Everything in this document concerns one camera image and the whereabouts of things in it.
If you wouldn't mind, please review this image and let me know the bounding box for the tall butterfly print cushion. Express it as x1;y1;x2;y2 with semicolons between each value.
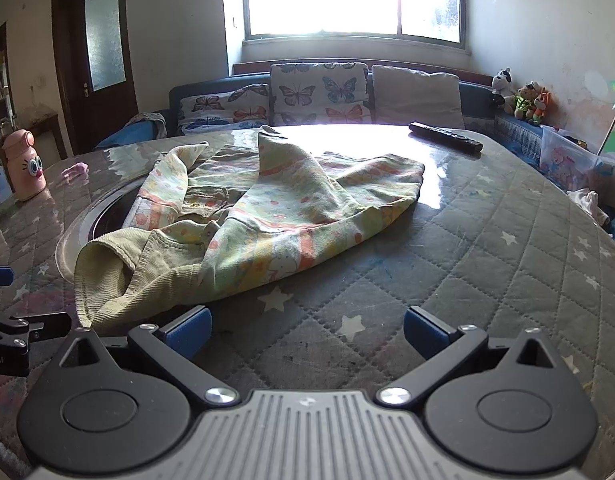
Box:
270;62;371;128

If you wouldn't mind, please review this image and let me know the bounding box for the dark wooden glass door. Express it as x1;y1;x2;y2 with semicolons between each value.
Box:
51;0;139;153

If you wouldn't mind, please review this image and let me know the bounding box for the low butterfly print cushion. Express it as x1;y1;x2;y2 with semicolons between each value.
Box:
177;84;273;136

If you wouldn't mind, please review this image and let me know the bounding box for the black white cow plush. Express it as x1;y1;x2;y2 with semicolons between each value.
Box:
490;67;513;106

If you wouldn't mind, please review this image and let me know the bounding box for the plain beige cushion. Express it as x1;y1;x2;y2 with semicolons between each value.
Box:
371;65;465;130

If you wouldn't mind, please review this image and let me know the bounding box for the beige thermos jug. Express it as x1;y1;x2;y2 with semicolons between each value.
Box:
2;129;47;202

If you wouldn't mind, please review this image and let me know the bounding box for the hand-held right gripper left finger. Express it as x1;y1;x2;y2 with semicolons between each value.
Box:
57;305;240;408

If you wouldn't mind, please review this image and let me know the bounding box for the round black induction cooker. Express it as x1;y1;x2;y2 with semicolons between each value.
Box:
56;175;150;283

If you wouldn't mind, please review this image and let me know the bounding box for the orange plush toy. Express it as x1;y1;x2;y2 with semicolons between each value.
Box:
530;87;553;126

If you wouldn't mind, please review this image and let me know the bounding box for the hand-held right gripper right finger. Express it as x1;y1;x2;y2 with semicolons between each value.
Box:
376;305;575;408

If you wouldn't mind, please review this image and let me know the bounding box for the black remote control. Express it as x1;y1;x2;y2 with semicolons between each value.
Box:
409;121;483;157

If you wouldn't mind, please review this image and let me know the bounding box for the white small garment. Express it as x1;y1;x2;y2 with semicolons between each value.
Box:
567;189;611;226

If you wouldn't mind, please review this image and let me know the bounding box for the green floral child's jacket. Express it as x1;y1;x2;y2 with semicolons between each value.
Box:
73;125;426;335

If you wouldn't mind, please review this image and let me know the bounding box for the brown bear plush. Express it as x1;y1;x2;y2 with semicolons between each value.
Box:
510;81;541;121

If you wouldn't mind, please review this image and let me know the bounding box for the clear plastic storage box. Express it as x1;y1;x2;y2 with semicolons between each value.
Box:
540;125;615;192

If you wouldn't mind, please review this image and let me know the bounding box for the grey crumpled cloth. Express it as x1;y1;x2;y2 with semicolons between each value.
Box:
124;111;168;138

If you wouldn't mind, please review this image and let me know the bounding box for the bright window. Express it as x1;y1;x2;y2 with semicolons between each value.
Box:
222;0;471;56

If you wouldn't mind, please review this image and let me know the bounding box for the blue sofa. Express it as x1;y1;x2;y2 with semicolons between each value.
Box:
94;71;615;241

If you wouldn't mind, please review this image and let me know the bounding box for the dark wooden side table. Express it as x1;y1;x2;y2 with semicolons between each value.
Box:
24;114;68;161

